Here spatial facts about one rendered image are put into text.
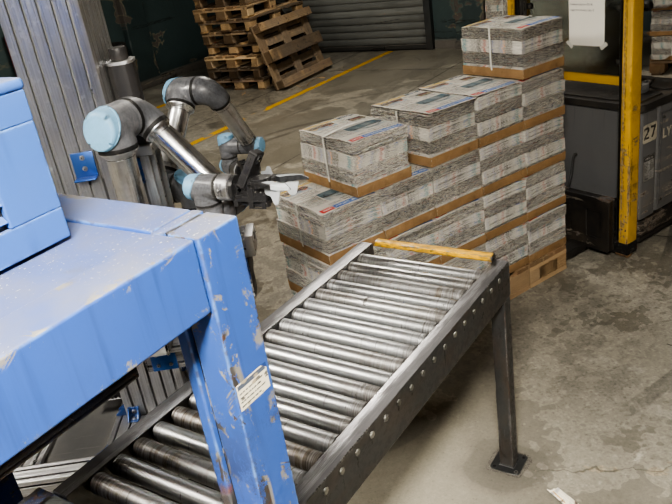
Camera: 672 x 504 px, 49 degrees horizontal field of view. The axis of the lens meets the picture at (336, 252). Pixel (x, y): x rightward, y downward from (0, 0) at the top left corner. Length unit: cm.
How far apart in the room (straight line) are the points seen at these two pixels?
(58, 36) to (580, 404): 228
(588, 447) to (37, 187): 232
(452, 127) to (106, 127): 157
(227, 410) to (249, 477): 11
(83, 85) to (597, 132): 270
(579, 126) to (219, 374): 347
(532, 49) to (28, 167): 284
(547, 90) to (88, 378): 306
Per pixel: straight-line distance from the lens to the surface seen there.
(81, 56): 249
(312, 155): 310
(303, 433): 175
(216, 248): 89
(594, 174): 427
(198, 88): 305
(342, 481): 168
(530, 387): 316
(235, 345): 95
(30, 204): 94
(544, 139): 367
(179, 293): 86
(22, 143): 93
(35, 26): 250
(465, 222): 336
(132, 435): 189
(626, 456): 287
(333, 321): 215
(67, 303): 79
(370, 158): 292
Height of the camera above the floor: 187
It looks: 25 degrees down
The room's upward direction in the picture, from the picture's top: 9 degrees counter-clockwise
